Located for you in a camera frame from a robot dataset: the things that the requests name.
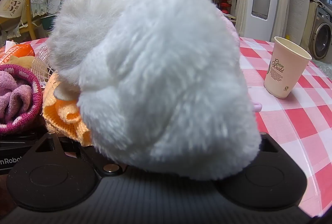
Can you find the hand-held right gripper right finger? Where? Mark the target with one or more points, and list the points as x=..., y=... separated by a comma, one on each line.
x=267, y=146

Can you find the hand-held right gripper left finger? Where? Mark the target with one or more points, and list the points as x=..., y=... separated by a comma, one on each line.
x=93, y=159

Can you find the orange crocheted toy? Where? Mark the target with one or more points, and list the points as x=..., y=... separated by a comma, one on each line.
x=62, y=115

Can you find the white fluffy plush toy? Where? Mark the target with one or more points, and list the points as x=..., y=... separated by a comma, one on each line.
x=160, y=71

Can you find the pink checkered tablecloth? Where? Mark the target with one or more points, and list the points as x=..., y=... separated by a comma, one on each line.
x=298, y=123

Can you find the magenta knitted hat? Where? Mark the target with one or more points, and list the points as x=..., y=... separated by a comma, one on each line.
x=35, y=110

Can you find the purple fluffy sock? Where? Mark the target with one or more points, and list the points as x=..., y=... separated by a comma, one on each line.
x=15, y=99

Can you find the beige paper cup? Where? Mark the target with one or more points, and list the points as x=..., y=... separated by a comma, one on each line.
x=282, y=76

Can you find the white plastic mesh basket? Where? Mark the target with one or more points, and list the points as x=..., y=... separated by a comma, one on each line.
x=41, y=65

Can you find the orange snack bag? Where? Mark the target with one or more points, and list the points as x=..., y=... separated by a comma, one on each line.
x=18, y=53

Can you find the washing machine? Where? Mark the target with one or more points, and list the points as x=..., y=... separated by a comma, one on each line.
x=321, y=32

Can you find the dark green storage box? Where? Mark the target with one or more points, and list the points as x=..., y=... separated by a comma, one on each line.
x=48, y=22

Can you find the red vase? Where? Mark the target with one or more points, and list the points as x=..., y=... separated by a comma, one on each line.
x=224, y=3

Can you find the beige tote bag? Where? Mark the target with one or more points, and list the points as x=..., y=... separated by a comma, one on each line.
x=11, y=3

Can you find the hanging paper sheets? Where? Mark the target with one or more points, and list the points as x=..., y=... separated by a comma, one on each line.
x=57, y=1

